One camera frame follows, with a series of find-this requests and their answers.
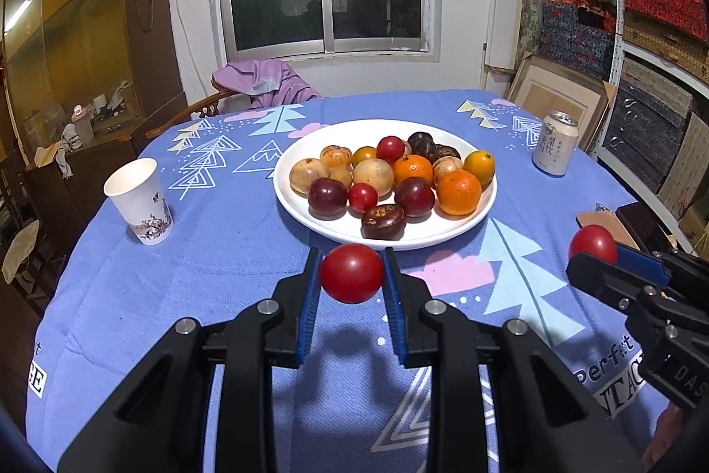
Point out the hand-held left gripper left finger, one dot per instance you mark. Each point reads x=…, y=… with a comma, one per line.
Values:
x=309, y=307

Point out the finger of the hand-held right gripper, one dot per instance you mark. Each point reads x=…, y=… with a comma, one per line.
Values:
x=640, y=262
x=604, y=282

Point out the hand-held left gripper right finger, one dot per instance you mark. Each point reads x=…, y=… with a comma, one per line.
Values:
x=394, y=312

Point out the red cherry tomato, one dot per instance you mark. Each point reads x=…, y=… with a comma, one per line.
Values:
x=363, y=196
x=592, y=241
x=390, y=148
x=351, y=273

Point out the white oval plate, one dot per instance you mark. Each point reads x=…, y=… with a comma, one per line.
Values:
x=332, y=234

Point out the wrinkled dark brown fruit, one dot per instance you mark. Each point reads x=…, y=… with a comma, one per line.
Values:
x=447, y=151
x=383, y=223
x=421, y=143

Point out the tan passion fruit grey blotch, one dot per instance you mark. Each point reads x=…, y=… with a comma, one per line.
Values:
x=307, y=175

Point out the large orange mandarin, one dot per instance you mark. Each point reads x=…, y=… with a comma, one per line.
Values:
x=458, y=193

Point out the large tan passion fruit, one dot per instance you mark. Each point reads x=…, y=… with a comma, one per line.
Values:
x=373, y=174

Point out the small orange mandarin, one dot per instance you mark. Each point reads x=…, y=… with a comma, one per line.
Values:
x=412, y=169

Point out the tan striped round fruit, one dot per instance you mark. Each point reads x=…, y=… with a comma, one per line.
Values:
x=336, y=155
x=447, y=166

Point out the small yellow tomato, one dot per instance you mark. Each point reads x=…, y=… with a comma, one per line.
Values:
x=364, y=154

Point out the person's right forearm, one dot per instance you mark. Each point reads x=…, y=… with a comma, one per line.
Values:
x=664, y=437

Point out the black smartphone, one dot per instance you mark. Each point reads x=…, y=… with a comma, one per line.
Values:
x=642, y=221

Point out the blue printed tablecloth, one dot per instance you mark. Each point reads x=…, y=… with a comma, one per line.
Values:
x=221, y=251

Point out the white beverage can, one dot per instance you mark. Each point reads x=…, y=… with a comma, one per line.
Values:
x=555, y=146

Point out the white paper cup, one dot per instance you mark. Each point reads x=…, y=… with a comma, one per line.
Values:
x=138, y=196

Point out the white metal shelf rack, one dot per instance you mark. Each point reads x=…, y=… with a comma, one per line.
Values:
x=616, y=35

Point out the purple cloth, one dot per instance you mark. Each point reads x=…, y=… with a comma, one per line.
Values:
x=266, y=79

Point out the stack of patterned boxes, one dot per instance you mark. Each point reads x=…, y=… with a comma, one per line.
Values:
x=576, y=35

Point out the mottled green panel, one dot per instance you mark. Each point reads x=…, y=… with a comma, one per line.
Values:
x=533, y=2

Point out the white leaning board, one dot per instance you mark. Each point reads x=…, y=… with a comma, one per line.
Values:
x=501, y=7

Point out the crumpled white cloth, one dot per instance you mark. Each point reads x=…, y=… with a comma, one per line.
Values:
x=63, y=149

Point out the pale hand fan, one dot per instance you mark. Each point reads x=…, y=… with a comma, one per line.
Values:
x=19, y=250

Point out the dark wooden chair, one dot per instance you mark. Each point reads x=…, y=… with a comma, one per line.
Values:
x=16, y=196

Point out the wooden glass cabinet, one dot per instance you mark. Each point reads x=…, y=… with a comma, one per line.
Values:
x=83, y=35

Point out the beige picture frame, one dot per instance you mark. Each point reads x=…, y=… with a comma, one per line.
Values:
x=554, y=96

